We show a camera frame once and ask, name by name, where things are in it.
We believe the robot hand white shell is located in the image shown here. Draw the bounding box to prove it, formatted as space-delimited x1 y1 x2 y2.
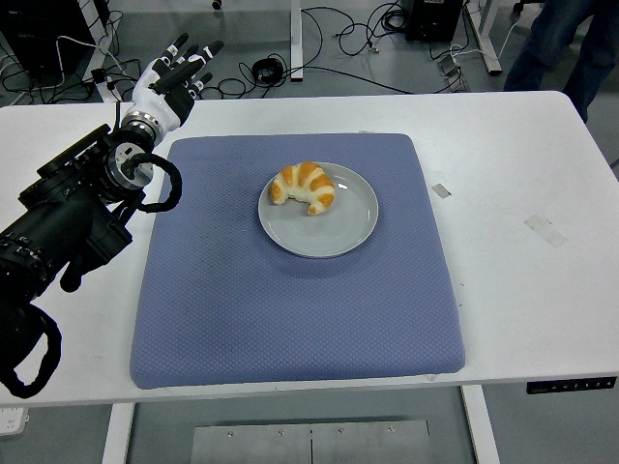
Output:
126 32 224 132

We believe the croissant bread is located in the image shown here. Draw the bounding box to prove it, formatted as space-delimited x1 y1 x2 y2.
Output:
268 161 337 217

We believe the white desk leg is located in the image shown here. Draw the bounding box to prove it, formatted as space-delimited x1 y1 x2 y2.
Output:
463 0 504 75
289 0 305 82
79 0 120 103

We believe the black computer case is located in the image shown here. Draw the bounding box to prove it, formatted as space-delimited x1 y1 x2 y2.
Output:
0 0 96 76

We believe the grey round plate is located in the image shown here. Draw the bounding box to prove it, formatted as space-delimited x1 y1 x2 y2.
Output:
257 161 379 259

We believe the blue quilted mat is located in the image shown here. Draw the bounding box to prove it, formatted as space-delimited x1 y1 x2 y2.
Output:
129 132 468 392

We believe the black equipment box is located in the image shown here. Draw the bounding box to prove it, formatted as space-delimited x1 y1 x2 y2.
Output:
404 0 466 43

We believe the grey foot pedal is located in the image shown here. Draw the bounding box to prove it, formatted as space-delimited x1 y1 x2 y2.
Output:
437 54 471 93

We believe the white table leg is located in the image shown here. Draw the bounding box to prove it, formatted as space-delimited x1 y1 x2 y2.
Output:
101 402 136 464
459 385 501 464

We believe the white power strip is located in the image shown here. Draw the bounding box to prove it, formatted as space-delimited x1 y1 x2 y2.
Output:
0 407 30 435

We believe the person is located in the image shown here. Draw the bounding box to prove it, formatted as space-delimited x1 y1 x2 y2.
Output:
502 0 619 125

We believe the large grey tape piece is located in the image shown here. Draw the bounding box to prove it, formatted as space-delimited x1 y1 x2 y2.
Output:
523 214 568 248

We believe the black table control panel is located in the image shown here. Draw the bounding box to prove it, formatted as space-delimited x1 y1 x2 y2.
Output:
525 379 618 395

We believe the coiled black cable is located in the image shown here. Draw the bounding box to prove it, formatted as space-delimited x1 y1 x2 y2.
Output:
251 56 285 84

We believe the long black floor cable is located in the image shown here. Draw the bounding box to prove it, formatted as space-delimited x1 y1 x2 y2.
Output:
282 65 417 96

